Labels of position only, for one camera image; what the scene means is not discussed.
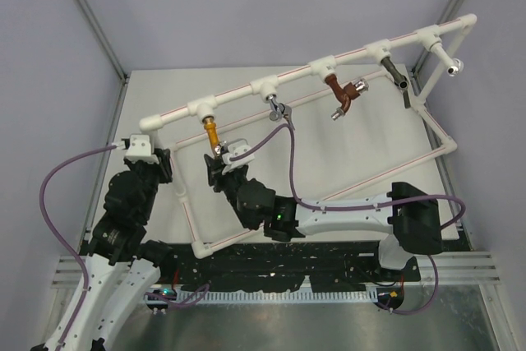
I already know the aluminium frame post right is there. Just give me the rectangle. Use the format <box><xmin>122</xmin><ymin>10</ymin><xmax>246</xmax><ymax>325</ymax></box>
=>
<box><xmin>410</xmin><ymin>0</ymin><xmax>490</xmax><ymax>76</ymax></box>

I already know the brown water faucet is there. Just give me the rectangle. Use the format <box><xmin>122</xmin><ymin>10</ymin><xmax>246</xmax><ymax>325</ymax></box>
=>
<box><xmin>324</xmin><ymin>74</ymin><xmax>369</xmax><ymax>121</ymax></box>

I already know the white slotted cable duct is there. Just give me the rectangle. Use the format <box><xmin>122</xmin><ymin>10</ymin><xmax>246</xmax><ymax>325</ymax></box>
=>
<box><xmin>197</xmin><ymin>288</ymin><xmax>377</xmax><ymax>305</ymax></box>

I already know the yellow water faucet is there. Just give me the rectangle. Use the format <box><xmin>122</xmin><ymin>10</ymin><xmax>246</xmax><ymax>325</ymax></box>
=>
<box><xmin>202</xmin><ymin>116</ymin><xmax>226</xmax><ymax>158</ymax></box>

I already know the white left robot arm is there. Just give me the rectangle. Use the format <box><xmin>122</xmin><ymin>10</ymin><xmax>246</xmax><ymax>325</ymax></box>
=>
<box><xmin>36</xmin><ymin>148</ymin><xmax>177</xmax><ymax>350</ymax></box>

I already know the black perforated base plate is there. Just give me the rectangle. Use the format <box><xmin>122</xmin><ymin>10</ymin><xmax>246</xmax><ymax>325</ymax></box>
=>
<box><xmin>77</xmin><ymin>238</ymin><xmax>424</xmax><ymax>293</ymax></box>

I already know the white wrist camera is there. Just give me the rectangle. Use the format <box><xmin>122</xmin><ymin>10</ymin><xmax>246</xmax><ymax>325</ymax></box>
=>
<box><xmin>221</xmin><ymin>141</ymin><xmax>255</xmax><ymax>175</ymax></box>
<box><xmin>113</xmin><ymin>134</ymin><xmax>159</xmax><ymax>164</ymax></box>

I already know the white chrome-tipped faucet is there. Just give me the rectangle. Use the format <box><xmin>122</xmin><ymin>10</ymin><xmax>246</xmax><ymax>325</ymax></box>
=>
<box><xmin>431</xmin><ymin>44</ymin><xmax>464</xmax><ymax>77</ymax></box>

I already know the chrome lever faucet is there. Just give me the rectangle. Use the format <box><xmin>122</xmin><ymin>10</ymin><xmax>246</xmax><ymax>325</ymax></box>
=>
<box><xmin>266</xmin><ymin>95</ymin><xmax>293</xmax><ymax>127</ymax></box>

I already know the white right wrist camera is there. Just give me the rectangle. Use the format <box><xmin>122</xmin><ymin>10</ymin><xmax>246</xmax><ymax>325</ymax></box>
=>
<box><xmin>221</xmin><ymin>141</ymin><xmax>255</xmax><ymax>175</ymax></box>

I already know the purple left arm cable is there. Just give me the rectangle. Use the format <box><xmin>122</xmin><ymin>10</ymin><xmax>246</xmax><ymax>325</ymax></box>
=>
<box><xmin>39</xmin><ymin>144</ymin><xmax>213</xmax><ymax>346</ymax></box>

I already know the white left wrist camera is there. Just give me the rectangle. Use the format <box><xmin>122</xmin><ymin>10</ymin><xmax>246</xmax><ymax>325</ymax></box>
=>
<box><xmin>113</xmin><ymin>134</ymin><xmax>159</xmax><ymax>164</ymax></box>

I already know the dark grey lever faucet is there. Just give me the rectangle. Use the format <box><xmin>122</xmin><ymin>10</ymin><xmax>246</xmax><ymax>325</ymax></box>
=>
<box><xmin>381</xmin><ymin>56</ymin><xmax>411</xmax><ymax>109</ymax></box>

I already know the aluminium frame post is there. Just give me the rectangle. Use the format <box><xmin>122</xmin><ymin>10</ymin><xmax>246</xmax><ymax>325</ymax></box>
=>
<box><xmin>73</xmin><ymin>0</ymin><xmax>127</xmax><ymax>83</ymax></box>
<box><xmin>410</xmin><ymin>0</ymin><xmax>490</xmax><ymax>76</ymax></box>

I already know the aluminium frame post left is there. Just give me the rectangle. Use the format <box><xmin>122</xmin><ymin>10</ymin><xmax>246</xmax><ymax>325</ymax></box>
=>
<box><xmin>73</xmin><ymin>0</ymin><xmax>127</xmax><ymax>83</ymax></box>

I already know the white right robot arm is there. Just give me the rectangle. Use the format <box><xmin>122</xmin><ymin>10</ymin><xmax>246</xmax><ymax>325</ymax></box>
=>
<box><xmin>204</xmin><ymin>155</ymin><xmax>443</xmax><ymax>280</ymax></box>

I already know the aluminium front rail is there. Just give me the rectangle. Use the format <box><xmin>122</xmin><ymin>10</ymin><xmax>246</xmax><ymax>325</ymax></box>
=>
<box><xmin>51</xmin><ymin>251</ymin><xmax>501</xmax><ymax>289</ymax></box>

